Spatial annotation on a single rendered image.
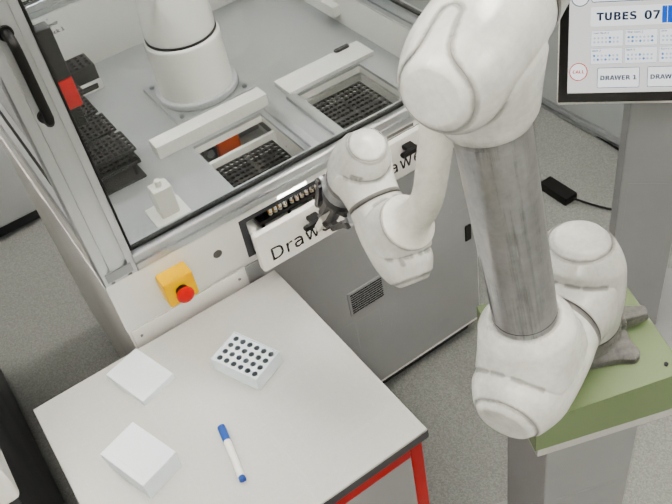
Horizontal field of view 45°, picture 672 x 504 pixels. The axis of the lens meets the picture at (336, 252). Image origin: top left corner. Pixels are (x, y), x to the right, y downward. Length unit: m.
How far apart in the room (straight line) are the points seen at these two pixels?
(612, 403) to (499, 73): 0.83
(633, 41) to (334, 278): 0.92
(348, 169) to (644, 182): 1.11
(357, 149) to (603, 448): 0.82
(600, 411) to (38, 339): 2.15
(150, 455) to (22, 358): 1.54
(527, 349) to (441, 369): 1.41
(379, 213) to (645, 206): 1.14
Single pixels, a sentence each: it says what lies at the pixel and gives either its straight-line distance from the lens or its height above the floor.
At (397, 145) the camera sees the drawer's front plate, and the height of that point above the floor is 0.92.
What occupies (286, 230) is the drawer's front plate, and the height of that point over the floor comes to 0.90.
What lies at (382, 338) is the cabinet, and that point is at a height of 0.26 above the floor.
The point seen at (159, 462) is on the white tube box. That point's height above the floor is 0.81.
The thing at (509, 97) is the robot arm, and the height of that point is 1.60.
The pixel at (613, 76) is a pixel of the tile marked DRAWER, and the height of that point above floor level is 1.01.
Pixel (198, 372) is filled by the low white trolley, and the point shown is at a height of 0.76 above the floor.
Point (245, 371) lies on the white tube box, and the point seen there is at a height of 0.79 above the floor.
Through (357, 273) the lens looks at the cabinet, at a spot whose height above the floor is 0.57.
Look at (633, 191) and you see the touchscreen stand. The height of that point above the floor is 0.59.
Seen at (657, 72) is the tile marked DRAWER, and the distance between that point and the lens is 2.06.
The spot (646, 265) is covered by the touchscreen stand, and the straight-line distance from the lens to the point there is 2.56.
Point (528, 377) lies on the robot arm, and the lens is 1.29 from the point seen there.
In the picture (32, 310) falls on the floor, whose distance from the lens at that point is 3.29.
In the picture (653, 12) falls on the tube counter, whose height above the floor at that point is 1.11.
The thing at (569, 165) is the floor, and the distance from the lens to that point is 3.37.
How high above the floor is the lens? 2.12
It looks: 44 degrees down
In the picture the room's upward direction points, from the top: 12 degrees counter-clockwise
